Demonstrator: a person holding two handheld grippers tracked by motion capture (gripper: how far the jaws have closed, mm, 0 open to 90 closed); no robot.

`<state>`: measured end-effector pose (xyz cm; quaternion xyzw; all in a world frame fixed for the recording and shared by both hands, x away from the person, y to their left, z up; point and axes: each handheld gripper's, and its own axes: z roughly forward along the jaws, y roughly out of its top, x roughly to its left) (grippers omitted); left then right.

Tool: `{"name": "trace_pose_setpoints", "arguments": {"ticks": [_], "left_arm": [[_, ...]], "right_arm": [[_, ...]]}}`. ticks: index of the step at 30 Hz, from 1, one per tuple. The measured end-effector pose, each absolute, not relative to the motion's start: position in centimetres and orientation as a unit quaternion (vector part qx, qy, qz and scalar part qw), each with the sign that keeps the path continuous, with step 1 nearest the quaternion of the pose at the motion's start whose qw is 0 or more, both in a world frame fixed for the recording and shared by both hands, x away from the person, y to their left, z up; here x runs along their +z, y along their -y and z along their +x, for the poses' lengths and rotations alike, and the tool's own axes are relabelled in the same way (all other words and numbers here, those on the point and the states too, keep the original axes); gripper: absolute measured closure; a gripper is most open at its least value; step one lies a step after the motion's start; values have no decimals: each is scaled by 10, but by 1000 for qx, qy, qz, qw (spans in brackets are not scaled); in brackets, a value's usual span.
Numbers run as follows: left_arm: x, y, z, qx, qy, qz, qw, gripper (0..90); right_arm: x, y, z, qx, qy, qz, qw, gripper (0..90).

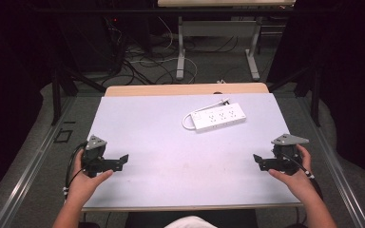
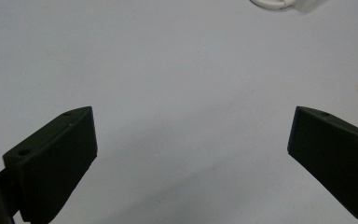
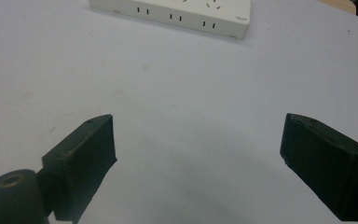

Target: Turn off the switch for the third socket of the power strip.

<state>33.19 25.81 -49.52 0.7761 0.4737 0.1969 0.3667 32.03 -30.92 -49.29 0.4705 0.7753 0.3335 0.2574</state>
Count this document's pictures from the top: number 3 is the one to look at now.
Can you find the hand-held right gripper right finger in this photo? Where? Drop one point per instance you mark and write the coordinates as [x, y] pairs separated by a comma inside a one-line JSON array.
[[326, 161]]

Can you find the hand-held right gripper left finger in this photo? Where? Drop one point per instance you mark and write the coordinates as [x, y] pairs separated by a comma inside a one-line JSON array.
[[80, 155]]

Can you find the wooden board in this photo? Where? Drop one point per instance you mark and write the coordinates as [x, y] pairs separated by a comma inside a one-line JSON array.
[[340, 5]]

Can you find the white power strip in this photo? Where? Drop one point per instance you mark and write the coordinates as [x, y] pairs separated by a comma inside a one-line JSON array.
[[180, 14]]

